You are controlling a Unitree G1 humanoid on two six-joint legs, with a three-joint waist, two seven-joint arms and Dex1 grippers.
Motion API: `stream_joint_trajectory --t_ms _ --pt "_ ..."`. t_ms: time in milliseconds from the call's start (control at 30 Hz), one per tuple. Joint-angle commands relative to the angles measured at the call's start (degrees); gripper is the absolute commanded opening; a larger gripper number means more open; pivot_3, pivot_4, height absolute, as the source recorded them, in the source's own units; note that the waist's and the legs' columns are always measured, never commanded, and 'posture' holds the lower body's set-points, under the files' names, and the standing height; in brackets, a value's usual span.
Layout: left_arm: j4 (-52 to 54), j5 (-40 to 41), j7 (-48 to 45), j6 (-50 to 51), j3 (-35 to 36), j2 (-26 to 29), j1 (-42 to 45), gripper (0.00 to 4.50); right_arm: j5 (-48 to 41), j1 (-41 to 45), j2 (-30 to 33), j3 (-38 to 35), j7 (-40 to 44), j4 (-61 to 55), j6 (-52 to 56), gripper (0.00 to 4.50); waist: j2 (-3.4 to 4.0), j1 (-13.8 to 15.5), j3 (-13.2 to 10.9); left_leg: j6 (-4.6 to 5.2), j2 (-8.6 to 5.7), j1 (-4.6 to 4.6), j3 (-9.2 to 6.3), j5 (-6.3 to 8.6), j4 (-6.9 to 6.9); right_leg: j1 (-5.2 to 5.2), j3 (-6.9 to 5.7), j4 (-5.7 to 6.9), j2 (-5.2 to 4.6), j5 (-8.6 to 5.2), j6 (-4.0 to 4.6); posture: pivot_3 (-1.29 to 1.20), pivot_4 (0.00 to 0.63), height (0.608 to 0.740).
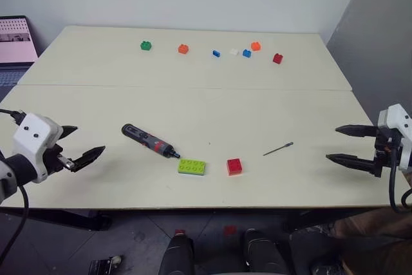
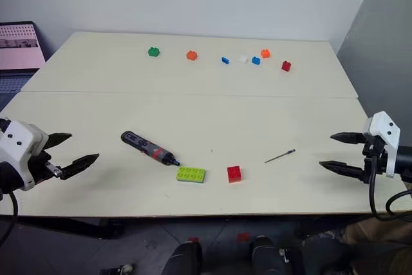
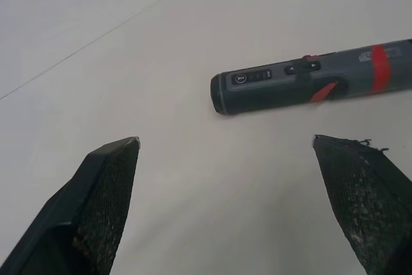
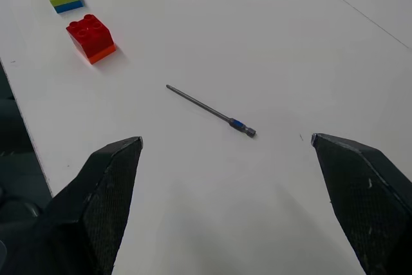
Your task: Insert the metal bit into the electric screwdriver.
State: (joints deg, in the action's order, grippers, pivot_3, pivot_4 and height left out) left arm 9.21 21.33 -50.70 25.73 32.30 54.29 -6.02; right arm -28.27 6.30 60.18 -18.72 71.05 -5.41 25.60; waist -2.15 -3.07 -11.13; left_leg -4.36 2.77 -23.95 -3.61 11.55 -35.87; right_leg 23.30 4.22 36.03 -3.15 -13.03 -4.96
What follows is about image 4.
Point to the long grey screwdriver bit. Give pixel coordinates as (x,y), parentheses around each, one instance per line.
(211,111)

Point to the red toy brick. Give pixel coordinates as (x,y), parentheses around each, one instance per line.
(90,35)

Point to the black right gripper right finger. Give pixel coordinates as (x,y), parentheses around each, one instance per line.
(367,197)

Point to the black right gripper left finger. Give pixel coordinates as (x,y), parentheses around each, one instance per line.
(96,204)

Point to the orange toy brick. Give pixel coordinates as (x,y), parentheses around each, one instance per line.
(104,54)

